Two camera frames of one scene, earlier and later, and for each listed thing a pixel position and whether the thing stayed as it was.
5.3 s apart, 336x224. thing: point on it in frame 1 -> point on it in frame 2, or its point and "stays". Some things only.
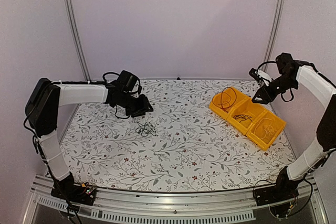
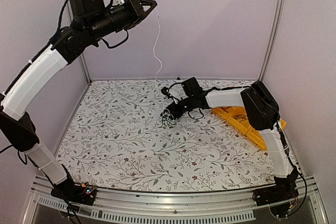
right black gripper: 264,93 -> 174,109
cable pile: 145,129 -> 167,119
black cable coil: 242,117 stays
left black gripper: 143,108 -> 135,2
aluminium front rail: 122,206 stays
